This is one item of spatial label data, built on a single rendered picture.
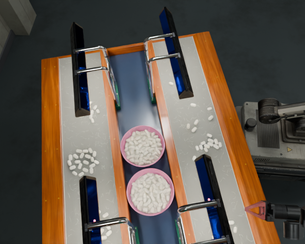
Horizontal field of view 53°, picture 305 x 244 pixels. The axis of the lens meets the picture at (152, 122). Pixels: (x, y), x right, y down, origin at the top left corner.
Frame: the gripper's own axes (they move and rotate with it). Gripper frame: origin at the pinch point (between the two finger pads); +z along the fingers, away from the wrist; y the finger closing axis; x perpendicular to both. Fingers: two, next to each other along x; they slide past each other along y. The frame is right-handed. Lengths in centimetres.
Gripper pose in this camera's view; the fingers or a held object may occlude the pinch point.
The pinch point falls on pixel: (246, 209)
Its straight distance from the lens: 131.0
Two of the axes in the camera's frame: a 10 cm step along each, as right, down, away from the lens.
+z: -10.0, -0.5, 0.8
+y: 0.7, 1.2, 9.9
